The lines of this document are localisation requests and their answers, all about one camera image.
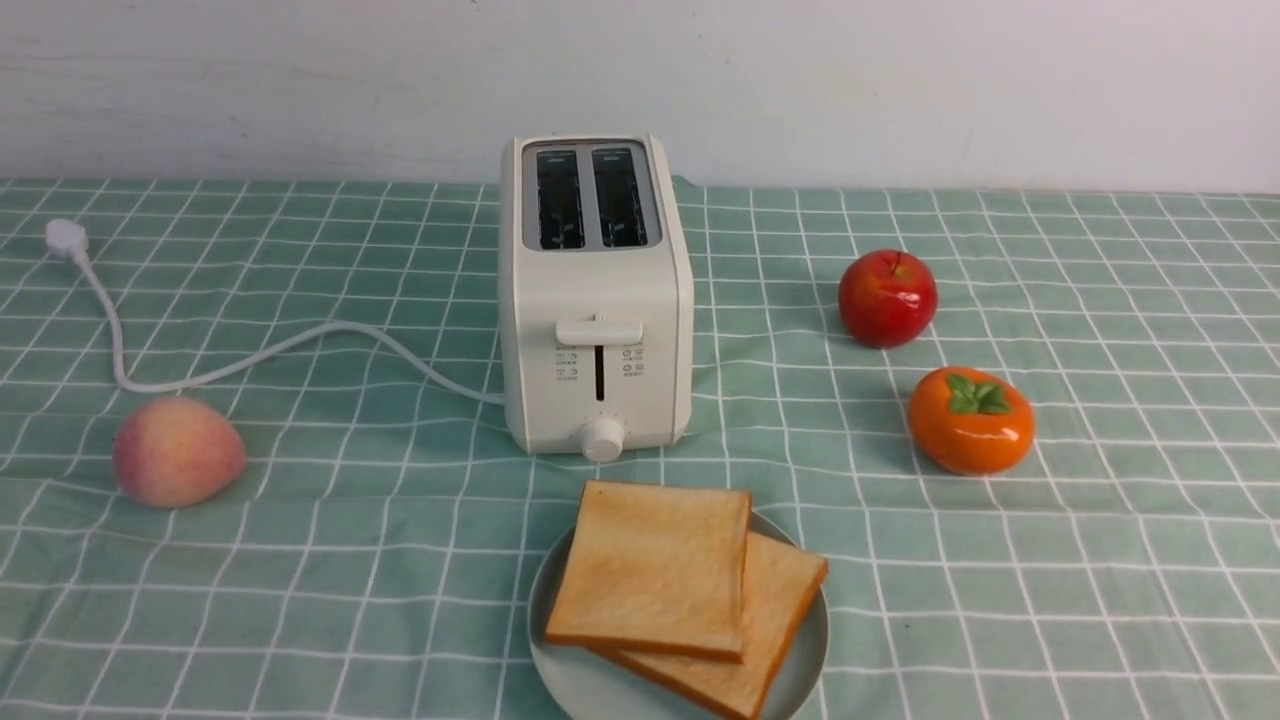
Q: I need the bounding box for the toast slice with orange crust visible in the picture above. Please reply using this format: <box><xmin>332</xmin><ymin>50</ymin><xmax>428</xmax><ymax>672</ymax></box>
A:
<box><xmin>593</xmin><ymin>532</ymin><xmax>828</xmax><ymax>719</ymax></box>

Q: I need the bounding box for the white two-slot toaster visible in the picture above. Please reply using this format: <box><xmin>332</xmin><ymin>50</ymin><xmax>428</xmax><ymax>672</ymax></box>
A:
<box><xmin>495</xmin><ymin>135</ymin><xmax>695</xmax><ymax>462</ymax></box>

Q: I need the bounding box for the red apple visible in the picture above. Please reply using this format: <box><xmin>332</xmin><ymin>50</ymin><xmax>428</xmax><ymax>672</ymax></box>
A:
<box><xmin>837</xmin><ymin>249</ymin><xmax>940</xmax><ymax>348</ymax></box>

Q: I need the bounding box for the green checkered tablecloth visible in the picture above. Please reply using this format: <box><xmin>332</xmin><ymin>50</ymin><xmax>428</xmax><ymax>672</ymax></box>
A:
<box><xmin>1</xmin><ymin>178</ymin><xmax>1279</xmax><ymax>719</ymax></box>

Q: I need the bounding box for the light green round plate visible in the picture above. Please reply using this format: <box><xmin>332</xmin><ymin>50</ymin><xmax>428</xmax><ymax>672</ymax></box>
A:
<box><xmin>527</xmin><ymin>514</ymin><xmax>829</xmax><ymax>719</ymax></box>

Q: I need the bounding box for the orange persimmon with green leaf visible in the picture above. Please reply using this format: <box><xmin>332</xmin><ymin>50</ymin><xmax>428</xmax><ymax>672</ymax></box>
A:
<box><xmin>906</xmin><ymin>366</ymin><xmax>1036</xmax><ymax>477</ymax></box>

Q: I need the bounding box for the pink peach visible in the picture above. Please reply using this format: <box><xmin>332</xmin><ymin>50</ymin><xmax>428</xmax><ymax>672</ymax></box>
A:
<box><xmin>111</xmin><ymin>396</ymin><xmax>248</xmax><ymax>509</ymax></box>

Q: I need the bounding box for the white toaster power cord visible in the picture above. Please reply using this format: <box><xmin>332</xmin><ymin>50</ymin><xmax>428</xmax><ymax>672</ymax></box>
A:
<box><xmin>44</xmin><ymin>219</ymin><xmax>506</xmax><ymax>406</ymax></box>

